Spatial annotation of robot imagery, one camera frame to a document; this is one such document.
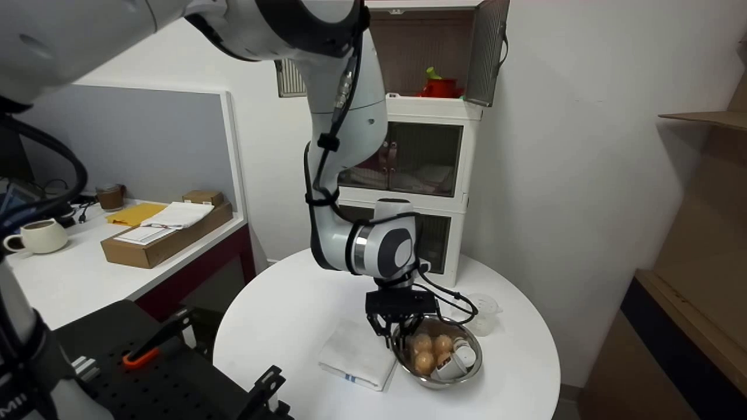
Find clear plastic cup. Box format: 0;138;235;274
465;295;507;339

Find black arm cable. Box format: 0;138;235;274
301;30;369;235

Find white mug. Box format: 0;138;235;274
0;217;73;257

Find small white plain cup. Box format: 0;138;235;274
427;359;462;385

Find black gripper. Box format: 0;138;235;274
364;288;438;346

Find black low cabinet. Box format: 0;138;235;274
618;276;747;420

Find yellow envelope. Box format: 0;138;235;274
105;201;170;229

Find white framed grey partition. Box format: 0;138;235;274
19;80;250;224

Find flat cardboard tray box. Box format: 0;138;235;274
99;197;235;270

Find white desk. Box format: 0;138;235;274
0;205;258;334

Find black orange clamp tool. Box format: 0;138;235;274
53;302;294;420

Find white stacked storage cabinet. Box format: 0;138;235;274
276;0;511;290

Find thick black cable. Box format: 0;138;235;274
0;114;91;235

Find small brown object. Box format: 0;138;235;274
95;183;131;211

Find white paper sheets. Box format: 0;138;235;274
113;199;216;248

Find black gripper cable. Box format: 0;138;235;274
415;259;480;324

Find white folded cloth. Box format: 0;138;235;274
314;330;398;394

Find small white printed cup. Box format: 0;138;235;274
450;340;480;372

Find red object in cabinet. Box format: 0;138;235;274
415;66;466;101

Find large plain cardboard box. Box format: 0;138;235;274
580;127;747;420

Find smoked cabinet door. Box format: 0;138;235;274
415;212;455;276
387;122;465;199
465;0;511;109

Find silver metal bowl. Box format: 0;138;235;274
392;320;486;392

